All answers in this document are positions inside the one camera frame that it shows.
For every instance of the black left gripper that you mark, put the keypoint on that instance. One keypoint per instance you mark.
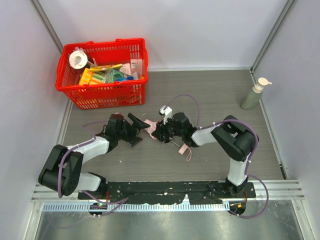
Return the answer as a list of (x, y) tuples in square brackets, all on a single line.
[(130, 130)]

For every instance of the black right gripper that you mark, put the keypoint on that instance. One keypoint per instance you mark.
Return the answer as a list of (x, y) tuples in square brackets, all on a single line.
[(162, 131)]

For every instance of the pink folding umbrella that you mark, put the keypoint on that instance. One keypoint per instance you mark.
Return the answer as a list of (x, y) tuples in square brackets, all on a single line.
[(182, 148)]

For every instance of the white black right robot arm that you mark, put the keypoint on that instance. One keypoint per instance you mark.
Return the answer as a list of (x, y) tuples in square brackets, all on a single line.
[(238, 140)]

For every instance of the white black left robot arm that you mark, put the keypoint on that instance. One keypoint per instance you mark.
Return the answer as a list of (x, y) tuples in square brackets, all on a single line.
[(62, 171)]

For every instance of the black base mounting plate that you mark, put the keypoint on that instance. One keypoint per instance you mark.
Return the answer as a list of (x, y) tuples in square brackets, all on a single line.
[(172, 192)]

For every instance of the green packaged item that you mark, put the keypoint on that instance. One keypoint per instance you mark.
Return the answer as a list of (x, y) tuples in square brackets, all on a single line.
[(117, 76)]

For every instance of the white pink small box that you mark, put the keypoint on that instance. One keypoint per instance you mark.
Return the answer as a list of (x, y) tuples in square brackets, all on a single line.
[(137, 66)]

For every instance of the orange yellow snack box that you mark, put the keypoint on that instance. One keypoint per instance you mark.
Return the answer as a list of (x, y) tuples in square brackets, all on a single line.
[(91, 78)]

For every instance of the yellow snack packet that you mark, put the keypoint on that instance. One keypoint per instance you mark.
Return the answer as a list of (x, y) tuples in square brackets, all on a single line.
[(103, 68)]

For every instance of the red plastic shopping basket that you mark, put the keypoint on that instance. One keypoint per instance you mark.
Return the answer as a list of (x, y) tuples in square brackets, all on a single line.
[(104, 74)]

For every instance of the green pump soap bottle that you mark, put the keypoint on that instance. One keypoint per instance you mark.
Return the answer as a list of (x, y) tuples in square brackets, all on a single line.
[(253, 97)]

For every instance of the white tape roll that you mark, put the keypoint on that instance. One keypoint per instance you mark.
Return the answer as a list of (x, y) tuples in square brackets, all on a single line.
[(78, 59)]

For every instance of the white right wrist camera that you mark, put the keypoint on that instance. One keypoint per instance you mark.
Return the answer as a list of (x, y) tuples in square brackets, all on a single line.
[(166, 112)]

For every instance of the white slotted cable duct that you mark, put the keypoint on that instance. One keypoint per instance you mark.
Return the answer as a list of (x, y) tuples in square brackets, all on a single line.
[(95, 207)]

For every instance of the aluminium frame rail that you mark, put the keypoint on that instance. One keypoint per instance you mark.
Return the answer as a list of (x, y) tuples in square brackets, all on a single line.
[(277, 190)]

